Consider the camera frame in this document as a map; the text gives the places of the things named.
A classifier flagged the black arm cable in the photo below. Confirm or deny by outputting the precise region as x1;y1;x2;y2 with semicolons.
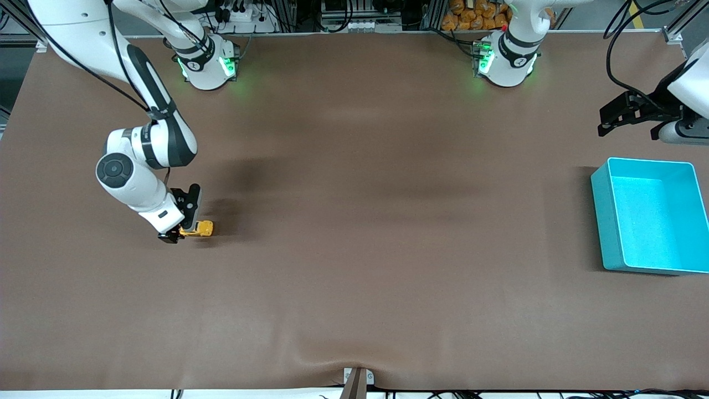
604;0;693;109
30;0;211;186

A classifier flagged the grey control unit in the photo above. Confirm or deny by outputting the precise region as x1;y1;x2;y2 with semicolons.
320;0;404;33

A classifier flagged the aluminium frame profile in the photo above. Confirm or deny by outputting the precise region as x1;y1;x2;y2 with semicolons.
0;0;48;53
662;0;709;59

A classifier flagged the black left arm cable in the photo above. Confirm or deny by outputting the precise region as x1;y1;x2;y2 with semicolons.
604;0;693;109

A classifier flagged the cyan plastic storage box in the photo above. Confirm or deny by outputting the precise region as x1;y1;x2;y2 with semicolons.
590;157;709;275

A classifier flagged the metal table edge clamp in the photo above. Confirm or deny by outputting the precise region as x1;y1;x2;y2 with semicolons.
343;367;375;399

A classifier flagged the yellow beetle toy car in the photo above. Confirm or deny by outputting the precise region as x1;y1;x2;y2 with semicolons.
178;221;214;238

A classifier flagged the orange packaged goods pile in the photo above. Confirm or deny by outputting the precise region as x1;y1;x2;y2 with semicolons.
441;0;556;31

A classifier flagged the white power strip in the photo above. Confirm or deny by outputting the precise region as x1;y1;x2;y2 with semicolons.
219;4;278;34

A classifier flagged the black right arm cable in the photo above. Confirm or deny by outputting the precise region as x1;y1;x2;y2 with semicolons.
30;0;211;186

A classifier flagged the brown table mat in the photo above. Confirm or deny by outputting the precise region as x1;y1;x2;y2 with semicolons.
0;30;709;392

